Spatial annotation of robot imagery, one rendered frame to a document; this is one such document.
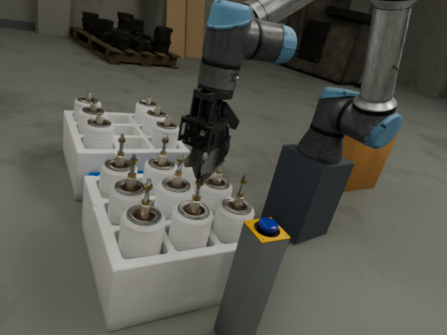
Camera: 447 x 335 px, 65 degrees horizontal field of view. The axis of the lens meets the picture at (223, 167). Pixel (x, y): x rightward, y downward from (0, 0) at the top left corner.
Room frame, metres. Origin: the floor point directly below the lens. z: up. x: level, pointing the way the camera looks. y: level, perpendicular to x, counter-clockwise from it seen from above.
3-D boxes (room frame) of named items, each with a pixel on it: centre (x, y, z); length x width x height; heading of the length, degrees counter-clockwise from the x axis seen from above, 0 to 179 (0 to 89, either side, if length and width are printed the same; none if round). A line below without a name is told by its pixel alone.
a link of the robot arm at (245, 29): (0.69, 0.05, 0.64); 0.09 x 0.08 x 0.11; 129
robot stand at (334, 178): (1.15, -0.31, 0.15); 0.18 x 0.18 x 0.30; 42
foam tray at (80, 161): (1.25, 0.40, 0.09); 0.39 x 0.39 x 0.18; 33
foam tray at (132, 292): (0.80, 0.11, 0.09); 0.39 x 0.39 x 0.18; 33
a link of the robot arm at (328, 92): (1.14, -0.31, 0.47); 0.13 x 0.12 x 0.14; 39
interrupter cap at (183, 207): (0.70, 0.04, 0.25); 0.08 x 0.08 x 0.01
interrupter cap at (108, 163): (0.83, 0.27, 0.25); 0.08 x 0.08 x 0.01
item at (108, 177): (0.83, 0.27, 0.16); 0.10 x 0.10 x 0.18
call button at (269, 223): (0.60, -0.11, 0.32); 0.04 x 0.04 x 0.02
